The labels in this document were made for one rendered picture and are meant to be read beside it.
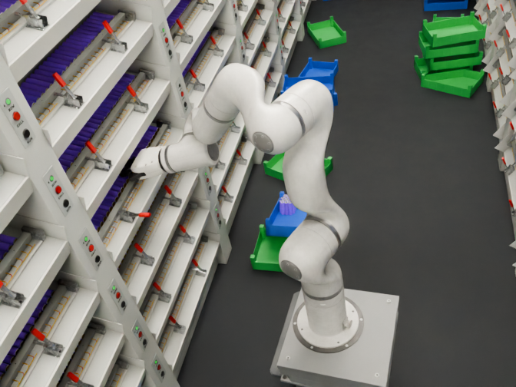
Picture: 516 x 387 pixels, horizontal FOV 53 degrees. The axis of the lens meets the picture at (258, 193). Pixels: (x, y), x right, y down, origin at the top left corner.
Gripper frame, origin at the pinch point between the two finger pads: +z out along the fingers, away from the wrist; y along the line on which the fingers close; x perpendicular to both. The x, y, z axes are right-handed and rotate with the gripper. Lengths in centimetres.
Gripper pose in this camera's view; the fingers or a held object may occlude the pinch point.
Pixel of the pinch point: (126, 167)
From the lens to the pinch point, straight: 164.5
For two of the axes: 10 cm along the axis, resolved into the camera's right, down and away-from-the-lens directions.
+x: 3.9, 7.1, 5.8
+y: -2.2, 6.9, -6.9
